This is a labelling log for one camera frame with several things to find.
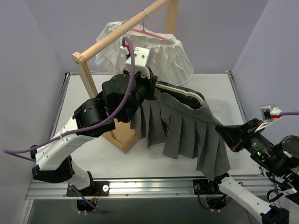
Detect white ruffled skirt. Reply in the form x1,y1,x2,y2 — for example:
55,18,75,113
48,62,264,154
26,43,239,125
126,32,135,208
94,20,195,87

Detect cream hanger with metal hook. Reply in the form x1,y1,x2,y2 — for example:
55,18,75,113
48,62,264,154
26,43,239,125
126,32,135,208
149,62,205,105

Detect grey pleated skirt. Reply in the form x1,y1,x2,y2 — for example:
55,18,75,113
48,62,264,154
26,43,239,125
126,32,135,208
130,90,230,181

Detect pink plastic hanger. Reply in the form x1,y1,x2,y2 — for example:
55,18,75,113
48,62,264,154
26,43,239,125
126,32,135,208
131,23,168,40

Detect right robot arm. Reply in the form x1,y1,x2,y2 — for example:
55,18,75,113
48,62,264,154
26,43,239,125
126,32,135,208
207,115,299,224

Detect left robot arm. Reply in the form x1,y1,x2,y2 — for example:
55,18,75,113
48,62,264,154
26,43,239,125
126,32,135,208
31,72,157,196

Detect white perforated plastic basket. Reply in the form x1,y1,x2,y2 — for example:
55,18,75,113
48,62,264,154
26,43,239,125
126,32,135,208
206,98,234,125

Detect wooden clothes rack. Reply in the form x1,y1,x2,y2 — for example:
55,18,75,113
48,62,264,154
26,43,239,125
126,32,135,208
71,0,178,153

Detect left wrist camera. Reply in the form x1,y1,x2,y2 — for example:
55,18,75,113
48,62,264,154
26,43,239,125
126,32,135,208
120,45,152,79

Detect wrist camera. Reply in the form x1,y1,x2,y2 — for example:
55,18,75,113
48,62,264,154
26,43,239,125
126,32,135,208
120,45,152,79
255,104,282,133

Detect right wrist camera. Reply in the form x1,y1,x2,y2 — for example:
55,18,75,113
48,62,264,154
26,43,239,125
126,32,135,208
255,104,282,133

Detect aluminium mounting rail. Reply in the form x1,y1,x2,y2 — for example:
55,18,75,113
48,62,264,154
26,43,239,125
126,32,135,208
25,176,279,200

